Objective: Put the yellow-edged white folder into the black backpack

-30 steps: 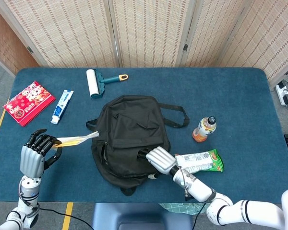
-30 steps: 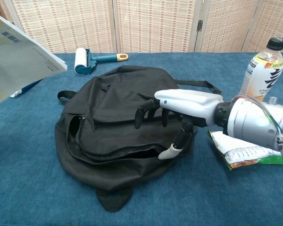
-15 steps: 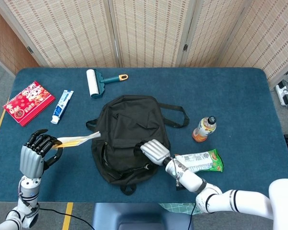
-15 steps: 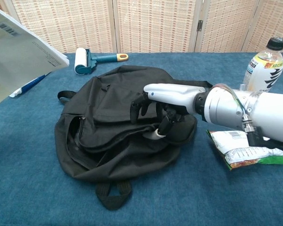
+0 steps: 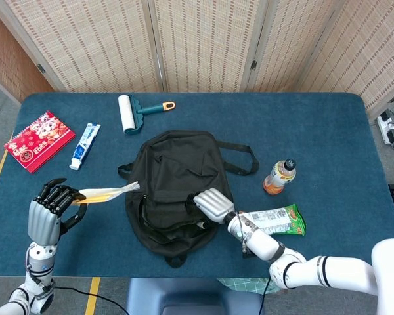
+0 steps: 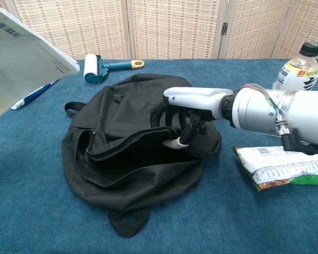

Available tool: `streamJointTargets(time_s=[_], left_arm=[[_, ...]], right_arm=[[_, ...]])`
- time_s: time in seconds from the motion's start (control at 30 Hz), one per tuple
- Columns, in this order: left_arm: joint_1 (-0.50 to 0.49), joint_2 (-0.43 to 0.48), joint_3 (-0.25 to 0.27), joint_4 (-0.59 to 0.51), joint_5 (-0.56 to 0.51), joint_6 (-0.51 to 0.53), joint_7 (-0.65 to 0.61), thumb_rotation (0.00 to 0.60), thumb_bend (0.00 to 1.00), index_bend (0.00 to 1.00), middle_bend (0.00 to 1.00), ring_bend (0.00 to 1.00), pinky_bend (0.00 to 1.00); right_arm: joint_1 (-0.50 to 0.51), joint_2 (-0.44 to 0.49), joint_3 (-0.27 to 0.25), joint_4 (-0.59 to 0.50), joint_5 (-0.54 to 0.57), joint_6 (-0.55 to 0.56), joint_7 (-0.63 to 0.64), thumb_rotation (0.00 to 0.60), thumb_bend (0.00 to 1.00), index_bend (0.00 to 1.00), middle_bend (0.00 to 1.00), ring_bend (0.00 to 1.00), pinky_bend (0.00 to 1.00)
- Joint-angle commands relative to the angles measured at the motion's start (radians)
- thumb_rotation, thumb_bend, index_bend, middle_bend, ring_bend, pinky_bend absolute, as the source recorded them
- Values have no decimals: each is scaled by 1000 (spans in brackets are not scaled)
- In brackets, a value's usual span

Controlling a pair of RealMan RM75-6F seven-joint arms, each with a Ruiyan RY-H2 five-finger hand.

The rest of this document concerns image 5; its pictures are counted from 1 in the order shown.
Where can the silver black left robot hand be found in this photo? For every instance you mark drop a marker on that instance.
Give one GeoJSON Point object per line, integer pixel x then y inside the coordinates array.
{"type": "Point", "coordinates": [42, 223]}

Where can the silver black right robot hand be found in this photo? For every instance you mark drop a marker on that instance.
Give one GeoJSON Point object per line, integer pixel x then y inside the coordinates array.
{"type": "Point", "coordinates": [215, 205]}

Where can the black fabric backpack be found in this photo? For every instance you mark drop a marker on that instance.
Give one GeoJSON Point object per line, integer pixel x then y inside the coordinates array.
{"type": "Point", "coordinates": [177, 164]}

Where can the yellow white booklet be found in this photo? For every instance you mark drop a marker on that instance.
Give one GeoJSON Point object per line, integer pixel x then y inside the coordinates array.
{"type": "Point", "coordinates": [101, 193]}

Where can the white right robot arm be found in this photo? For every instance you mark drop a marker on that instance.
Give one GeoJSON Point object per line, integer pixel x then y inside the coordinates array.
{"type": "Point", "coordinates": [266, 243]}

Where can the green white snack packet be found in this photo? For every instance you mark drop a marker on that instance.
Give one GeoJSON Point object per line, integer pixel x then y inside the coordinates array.
{"type": "Point", "coordinates": [282, 220]}

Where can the orange drink bottle black cap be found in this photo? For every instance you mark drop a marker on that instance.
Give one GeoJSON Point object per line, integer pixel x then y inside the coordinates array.
{"type": "Point", "coordinates": [279, 178]}

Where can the red spiral desk calendar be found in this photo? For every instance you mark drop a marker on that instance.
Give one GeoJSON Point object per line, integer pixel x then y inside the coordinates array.
{"type": "Point", "coordinates": [39, 141]}

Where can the green checked cloth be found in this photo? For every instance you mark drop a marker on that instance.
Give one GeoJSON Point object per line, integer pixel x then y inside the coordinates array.
{"type": "Point", "coordinates": [243, 285]}

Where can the blue white toothpaste tube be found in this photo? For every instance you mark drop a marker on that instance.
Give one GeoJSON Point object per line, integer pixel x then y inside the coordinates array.
{"type": "Point", "coordinates": [85, 142]}

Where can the dark blue chair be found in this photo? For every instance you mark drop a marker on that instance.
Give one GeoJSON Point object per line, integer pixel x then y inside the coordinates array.
{"type": "Point", "coordinates": [190, 295]}

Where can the blue table cloth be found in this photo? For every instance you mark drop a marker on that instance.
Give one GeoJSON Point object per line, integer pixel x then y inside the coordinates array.
{"type": "Point", "coordinates": [315, 131]}

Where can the teal lint roller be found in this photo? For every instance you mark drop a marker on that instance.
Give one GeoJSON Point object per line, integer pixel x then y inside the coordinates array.
{"type": "Point", "coordinates": [128, 115]}

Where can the woven folding screen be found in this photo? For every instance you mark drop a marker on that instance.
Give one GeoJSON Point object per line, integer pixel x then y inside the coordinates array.
{"type": "Point", "coordinates": [200, 39]}

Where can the white power strip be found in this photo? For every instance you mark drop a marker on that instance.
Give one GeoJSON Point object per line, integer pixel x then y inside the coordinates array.
{"type": "Point", "coordinates": [385, 129]}

